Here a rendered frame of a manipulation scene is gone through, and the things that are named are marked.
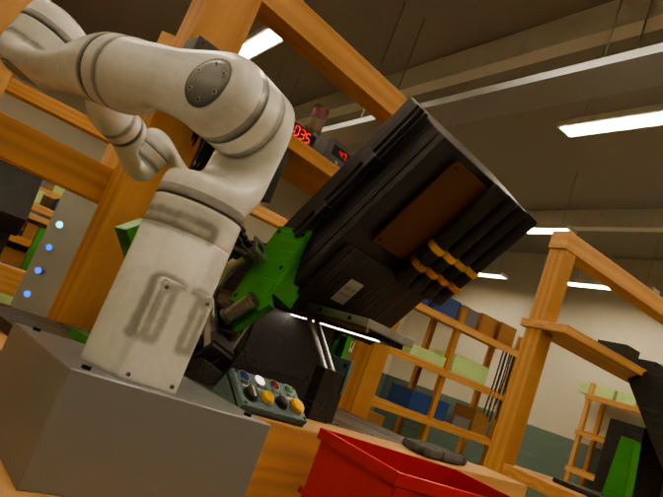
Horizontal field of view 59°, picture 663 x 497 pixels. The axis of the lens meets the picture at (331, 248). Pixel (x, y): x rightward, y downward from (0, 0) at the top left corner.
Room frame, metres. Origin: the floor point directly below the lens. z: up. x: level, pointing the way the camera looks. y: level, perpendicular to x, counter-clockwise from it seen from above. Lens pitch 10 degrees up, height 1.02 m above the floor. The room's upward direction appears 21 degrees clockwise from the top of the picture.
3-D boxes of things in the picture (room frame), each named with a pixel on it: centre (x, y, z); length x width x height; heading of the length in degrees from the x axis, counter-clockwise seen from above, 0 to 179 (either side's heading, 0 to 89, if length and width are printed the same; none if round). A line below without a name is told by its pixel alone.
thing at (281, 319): (1.57, 0.08, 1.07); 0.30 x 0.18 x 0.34; 131
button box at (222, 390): (1.05, 0.02, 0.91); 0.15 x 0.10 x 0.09; 131
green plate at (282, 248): (1.30, 0.09, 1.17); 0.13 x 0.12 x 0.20; 131
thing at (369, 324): (1.38, -0.05, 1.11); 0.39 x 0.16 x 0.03; 41
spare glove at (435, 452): (1.44, -0.39, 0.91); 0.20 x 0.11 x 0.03; 134
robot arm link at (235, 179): (0.59, 0.14, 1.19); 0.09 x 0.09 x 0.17; 57
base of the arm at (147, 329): (0.59, 0.14, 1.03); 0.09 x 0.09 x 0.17; 41
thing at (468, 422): (7.16, -1.65, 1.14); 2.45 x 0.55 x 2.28; 122
